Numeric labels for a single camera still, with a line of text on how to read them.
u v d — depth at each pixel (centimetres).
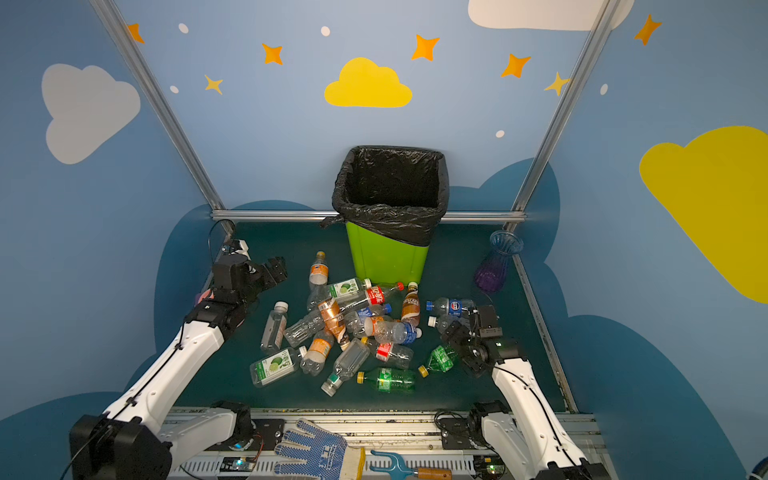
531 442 44
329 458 71
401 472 70
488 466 71
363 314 91
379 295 96
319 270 101
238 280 61
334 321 87
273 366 82
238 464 70
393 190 101
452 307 93
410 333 85
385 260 96
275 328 86
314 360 84
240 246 71
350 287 99
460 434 74
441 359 84
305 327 88
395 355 82
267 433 75
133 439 38
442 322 91
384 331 82
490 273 109
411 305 93
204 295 60
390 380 78
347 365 81
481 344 61
